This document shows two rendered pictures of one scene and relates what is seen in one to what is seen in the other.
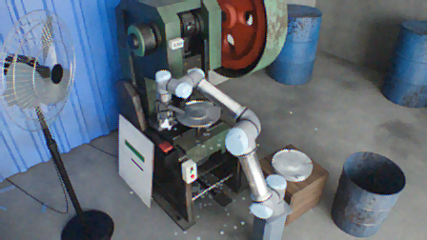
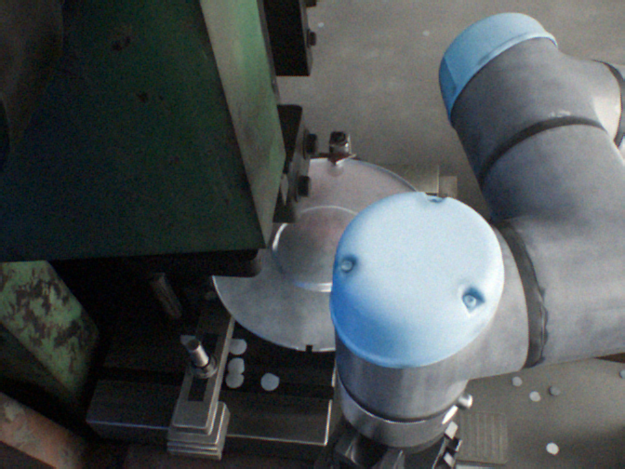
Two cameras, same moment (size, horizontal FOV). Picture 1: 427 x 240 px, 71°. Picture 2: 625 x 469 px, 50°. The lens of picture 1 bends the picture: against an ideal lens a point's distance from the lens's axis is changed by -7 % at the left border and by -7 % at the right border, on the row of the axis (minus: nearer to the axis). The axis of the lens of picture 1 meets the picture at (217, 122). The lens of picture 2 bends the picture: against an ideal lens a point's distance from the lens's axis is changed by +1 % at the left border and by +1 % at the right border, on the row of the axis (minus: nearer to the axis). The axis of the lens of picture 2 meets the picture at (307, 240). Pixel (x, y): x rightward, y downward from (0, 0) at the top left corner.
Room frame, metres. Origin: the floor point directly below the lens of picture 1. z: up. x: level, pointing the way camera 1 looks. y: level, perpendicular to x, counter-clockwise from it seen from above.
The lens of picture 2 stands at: (1.33, 0.40, 1.46)
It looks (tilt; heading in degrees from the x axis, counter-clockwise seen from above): 54 degrees down; 327
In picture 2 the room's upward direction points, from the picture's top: 10 degrees counter-clockwise
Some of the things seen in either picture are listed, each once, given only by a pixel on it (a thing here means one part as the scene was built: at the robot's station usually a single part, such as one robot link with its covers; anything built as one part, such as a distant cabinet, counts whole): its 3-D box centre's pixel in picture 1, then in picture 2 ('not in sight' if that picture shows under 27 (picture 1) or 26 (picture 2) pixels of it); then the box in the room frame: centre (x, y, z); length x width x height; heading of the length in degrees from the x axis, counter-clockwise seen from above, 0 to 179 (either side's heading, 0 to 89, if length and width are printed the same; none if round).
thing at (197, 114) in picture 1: (197, 113); (324, 246); (1.72, 0.12, 0.78); 0.29 x 0.29 x 0.01
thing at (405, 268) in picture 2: (163, 82); (415, 309); (1.44, 0.27, 1.17); 0.09 x 0.08 x 0.11; 58
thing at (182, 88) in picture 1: (181, 87); (589, 251); (1.40, 0.18, 1.16); 0.11 x 0.11 x 0.08; 58
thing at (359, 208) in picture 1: (364, 195); not in sight; (1.47, -1.06, 0.24); 0.42 x 0.42 x 0.48
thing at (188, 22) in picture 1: (182, 37); not in sight; (1.82, 0.21, 1.27); 0.21 x 0.12 x 0.34; 41
